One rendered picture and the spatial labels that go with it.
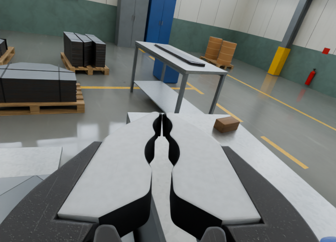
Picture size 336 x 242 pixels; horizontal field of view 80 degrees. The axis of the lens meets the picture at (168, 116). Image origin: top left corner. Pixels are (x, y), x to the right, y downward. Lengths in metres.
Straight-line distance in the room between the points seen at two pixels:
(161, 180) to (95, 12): 8.11
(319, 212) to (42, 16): 8.37
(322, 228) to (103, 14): 8.39
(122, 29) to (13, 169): 7.30
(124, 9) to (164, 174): 7.63
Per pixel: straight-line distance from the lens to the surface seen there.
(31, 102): 3.15
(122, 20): 8.11
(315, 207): 0.87
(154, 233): 0.64
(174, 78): 4.91
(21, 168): 1.18
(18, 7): 8.50
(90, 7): 8.51
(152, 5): 8.44
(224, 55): 8.02
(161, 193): 0.63
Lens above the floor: 1.52
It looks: 27 degrees down
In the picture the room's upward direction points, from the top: 12 degrees clockwise
